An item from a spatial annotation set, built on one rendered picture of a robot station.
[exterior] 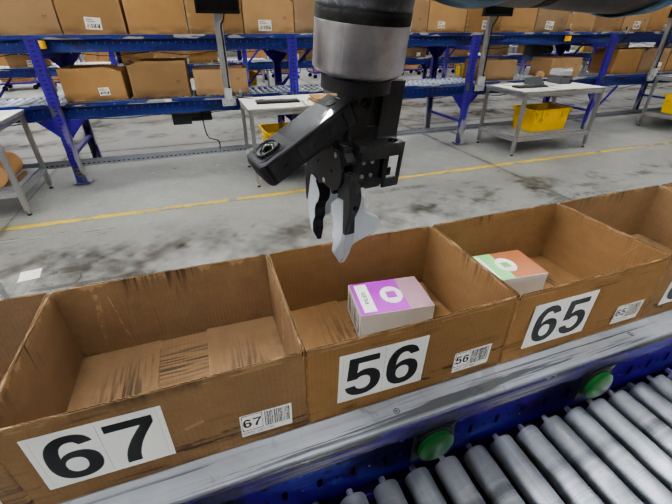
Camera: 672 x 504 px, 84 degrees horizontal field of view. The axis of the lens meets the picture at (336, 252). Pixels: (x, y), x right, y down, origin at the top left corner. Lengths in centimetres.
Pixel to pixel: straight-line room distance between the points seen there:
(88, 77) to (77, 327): 405
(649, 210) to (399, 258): 86
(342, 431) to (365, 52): 54
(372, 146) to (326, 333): 50
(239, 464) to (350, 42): 58
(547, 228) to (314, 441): 84
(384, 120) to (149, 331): 65
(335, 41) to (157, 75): 435
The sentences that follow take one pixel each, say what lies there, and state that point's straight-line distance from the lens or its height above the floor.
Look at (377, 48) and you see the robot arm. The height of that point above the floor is 144.
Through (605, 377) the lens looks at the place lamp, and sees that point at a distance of 97.
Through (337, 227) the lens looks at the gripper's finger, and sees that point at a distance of 43.
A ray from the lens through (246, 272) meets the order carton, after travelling 80.
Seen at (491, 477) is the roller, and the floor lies 75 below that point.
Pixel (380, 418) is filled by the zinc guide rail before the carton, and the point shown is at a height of 89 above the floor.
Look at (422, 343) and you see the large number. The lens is 65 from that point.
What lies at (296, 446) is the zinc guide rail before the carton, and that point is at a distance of 66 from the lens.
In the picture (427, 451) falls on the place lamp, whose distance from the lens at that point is 76.
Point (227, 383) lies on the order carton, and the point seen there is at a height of 103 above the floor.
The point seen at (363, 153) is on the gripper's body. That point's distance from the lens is 40.
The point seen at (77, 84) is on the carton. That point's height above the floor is 96.
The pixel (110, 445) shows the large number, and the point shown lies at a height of 97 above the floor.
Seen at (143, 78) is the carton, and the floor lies 99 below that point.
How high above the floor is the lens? 145
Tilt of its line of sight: 31 degrees down
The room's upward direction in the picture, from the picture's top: straight up
